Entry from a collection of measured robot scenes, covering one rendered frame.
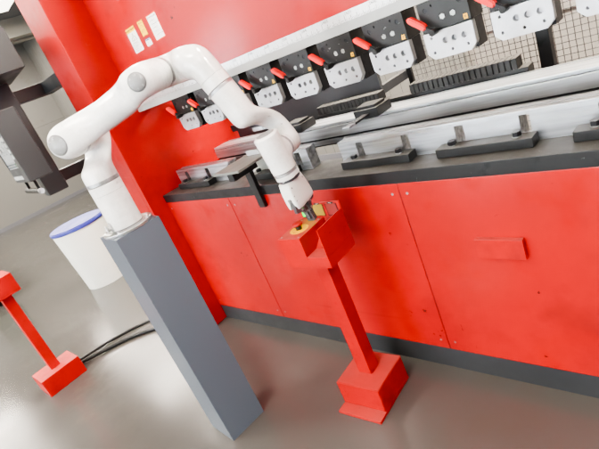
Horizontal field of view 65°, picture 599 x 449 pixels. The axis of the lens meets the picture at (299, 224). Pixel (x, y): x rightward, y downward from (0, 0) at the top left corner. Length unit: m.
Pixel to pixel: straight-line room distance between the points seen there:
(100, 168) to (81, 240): 2.96
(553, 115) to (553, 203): 0.24
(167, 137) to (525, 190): 2.03
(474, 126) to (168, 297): 1.23
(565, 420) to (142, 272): 1.52
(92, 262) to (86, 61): 2.43
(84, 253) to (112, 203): 2.98
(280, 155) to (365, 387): 0.97
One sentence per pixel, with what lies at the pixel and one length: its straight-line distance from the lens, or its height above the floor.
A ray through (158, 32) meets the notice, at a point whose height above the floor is 1.63.
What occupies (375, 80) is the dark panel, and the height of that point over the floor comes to 1.07.
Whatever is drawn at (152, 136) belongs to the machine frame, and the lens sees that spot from 2.85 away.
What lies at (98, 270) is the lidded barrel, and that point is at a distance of 4.83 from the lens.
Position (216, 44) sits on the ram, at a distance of 2.14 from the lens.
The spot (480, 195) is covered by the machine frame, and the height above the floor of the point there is 0.77.
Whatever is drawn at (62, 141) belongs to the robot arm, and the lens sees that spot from 1.75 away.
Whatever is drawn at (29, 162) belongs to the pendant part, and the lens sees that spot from 2.75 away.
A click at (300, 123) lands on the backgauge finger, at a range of 2.29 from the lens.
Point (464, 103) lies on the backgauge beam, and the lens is 1.88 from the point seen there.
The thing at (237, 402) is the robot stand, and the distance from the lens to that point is 2.17.
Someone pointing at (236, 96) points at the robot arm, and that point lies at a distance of 1.49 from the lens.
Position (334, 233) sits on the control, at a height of 0.75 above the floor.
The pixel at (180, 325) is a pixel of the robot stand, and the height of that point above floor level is 0.59.
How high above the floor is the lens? 1.39
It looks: 20 degrees down
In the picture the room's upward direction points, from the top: 23 degrees counter-clockwise
